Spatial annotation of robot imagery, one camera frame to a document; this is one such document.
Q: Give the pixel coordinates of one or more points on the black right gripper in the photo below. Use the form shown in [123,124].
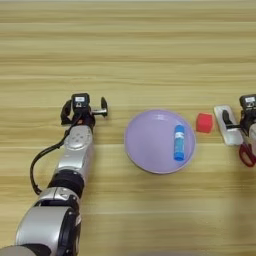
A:
[248,120]

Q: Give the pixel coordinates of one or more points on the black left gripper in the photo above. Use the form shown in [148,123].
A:
[85,117]

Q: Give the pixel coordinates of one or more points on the white rectangular remote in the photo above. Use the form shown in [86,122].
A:
[233,136]

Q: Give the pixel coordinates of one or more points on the red cube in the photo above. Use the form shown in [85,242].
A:
[204,122]

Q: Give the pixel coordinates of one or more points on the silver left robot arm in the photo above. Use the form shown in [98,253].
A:
[71,156]

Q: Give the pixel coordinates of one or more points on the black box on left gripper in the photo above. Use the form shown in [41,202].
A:
[80,100]

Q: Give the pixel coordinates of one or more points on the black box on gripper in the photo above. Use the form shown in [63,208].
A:
[80,100]
[248,101]

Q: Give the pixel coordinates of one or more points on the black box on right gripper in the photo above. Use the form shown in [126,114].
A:
[248,101]

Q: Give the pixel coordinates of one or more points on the blue glue stick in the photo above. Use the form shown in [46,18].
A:
[179,143]

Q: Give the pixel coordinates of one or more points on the round purple plate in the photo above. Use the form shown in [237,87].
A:
[150,143]

